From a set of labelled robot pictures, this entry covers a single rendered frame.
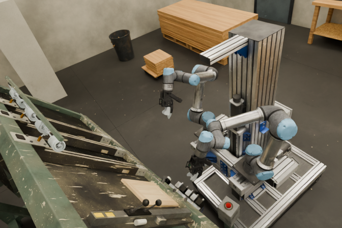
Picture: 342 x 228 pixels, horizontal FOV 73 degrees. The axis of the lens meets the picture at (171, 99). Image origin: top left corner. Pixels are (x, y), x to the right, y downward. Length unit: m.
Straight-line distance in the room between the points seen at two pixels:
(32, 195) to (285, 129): 1.29
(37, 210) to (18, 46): 4.21
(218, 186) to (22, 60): 4.07
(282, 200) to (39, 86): 4.62
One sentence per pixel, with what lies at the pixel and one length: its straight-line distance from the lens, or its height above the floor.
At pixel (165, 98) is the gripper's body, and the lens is 1.64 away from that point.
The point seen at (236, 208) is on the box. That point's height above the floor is 0.93.
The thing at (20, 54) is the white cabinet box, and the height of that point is 1.17.
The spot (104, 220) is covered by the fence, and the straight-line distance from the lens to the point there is 1.27.
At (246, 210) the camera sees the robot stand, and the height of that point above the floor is 0.21.
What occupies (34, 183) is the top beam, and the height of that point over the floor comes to 1.93.
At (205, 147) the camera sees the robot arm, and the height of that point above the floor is 1.62.
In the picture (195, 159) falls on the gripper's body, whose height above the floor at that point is 1.55.
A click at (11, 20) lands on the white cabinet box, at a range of 4.99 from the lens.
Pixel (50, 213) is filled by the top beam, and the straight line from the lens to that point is 1.05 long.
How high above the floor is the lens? 2.70
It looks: 38 degrees down
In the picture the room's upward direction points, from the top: 12 degrees counter-clockwise
